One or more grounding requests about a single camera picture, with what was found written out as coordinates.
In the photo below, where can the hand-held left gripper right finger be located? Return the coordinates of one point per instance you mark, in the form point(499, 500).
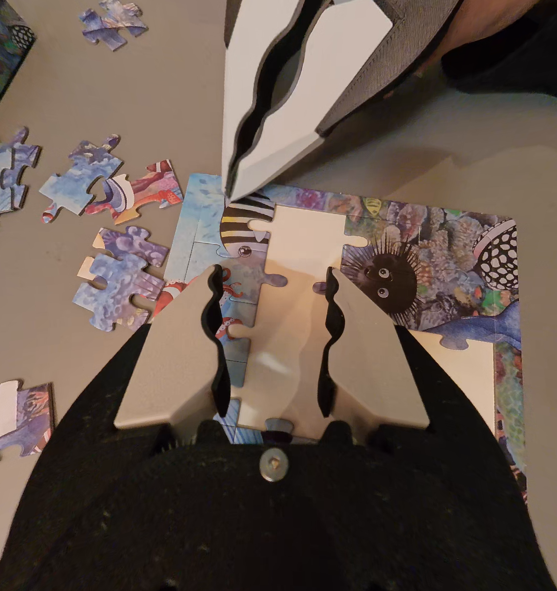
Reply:
point(375, 369)

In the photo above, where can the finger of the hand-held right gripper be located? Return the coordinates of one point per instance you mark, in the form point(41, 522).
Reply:
point(343, 60)
point(246, 46)

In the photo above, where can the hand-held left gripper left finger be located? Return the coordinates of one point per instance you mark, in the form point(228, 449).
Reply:
point(172, 369)

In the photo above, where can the ocean jigsaw puzzle board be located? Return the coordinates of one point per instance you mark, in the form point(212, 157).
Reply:
point(306, 231)

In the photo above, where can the striped fish puzzle piece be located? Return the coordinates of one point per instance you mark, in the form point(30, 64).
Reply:
point(241, 221)

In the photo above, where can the pink orange clownfish puzzle piece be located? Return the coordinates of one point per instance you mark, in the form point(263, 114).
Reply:
point(149, 194)

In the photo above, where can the person's right forearm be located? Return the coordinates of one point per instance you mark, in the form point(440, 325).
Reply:
point(527, 60)

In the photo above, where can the person's right hand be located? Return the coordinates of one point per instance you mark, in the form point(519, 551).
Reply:
point(481, 16)

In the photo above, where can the pile of loose puzzle pieces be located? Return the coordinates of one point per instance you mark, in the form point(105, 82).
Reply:
point(117, 286)

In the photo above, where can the pink lined coral puzzle piece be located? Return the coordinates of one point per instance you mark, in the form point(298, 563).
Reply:
point(126, 21)

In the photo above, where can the purple blue puzzle piece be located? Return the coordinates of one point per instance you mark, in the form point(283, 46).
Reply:
point(98, 27)

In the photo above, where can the white patch blue puzzle piece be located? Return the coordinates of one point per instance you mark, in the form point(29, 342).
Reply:
point(29, 415)

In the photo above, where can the illustrated puzzle box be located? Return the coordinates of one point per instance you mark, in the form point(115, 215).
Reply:
point(1, 55)

